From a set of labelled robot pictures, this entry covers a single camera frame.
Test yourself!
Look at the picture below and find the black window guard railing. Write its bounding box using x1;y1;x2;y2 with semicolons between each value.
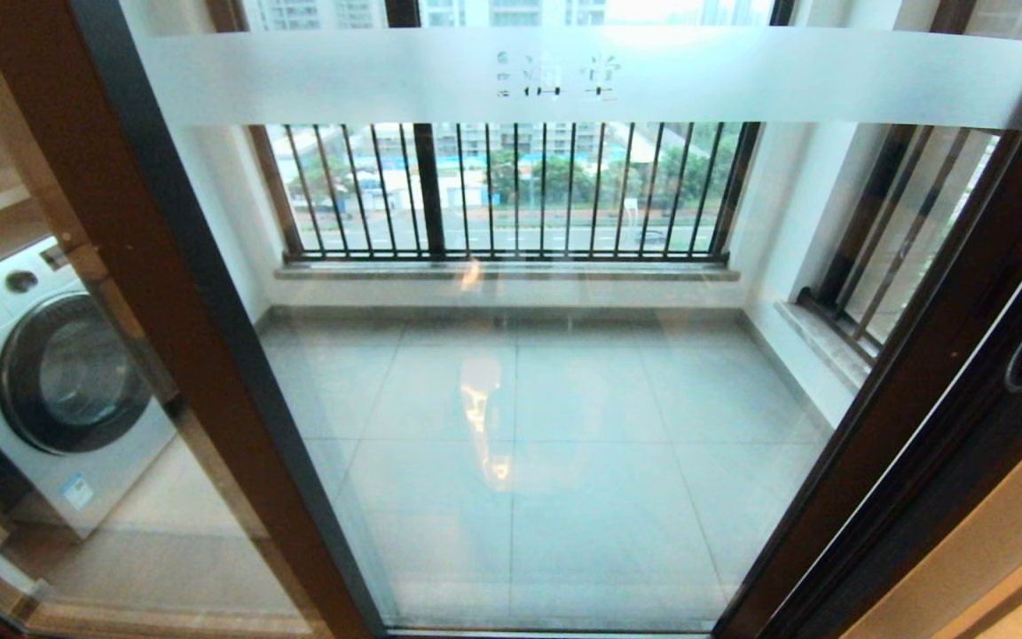
798;124;1004;363
249;122;760;267

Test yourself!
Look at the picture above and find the sliding glass door brown frame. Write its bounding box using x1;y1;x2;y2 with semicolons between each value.
0;0;1022;639

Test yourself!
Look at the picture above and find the white front-load washing machine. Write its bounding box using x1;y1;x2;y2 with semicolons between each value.
0;236;177;540

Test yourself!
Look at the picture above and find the dark window frame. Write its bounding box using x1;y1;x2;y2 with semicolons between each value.
205;0;796;267
813;0;1022;307

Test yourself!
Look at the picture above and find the dark brown door jamb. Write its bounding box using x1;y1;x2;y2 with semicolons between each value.
773;195;1022;639

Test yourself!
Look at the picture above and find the grey stone window sill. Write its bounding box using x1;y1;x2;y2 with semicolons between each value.
773;300;876;393
276;264;740;285

